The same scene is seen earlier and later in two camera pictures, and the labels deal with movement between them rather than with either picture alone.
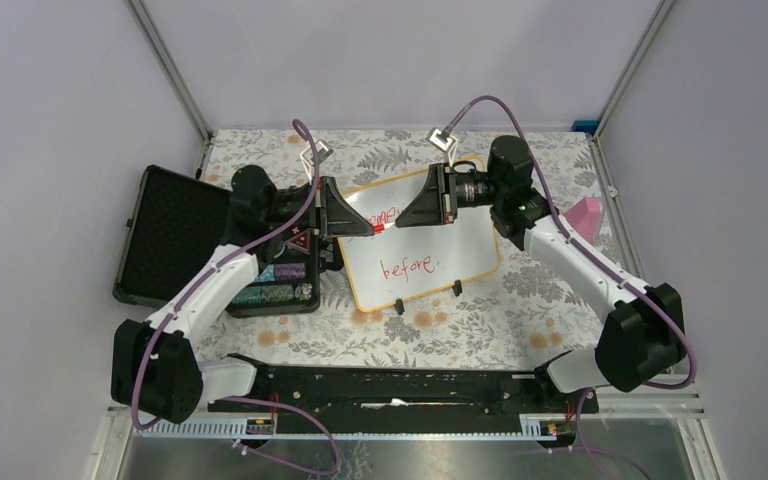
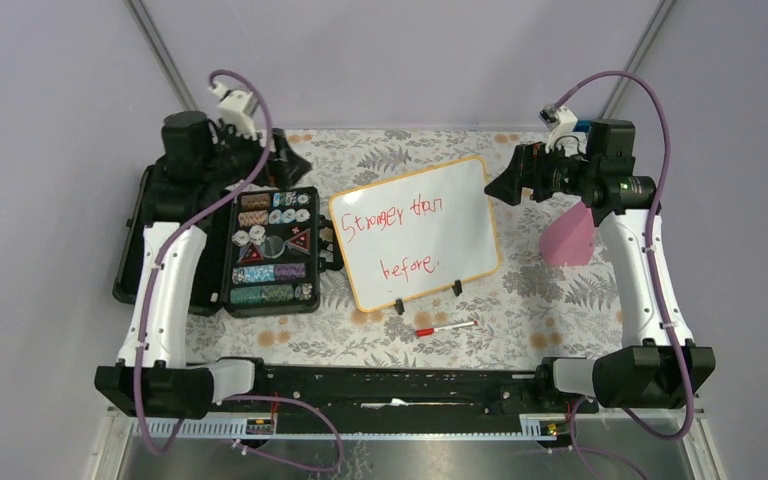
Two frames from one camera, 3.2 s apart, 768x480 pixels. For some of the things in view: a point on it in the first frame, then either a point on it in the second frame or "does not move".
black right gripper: x=436 y=205 to x=526 y=170
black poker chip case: x=174 y=223 does not move
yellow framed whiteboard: x=410 y=261 does not move
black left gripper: x=331 y=216 to x=282 y=165
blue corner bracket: x=587 y=126 does not move
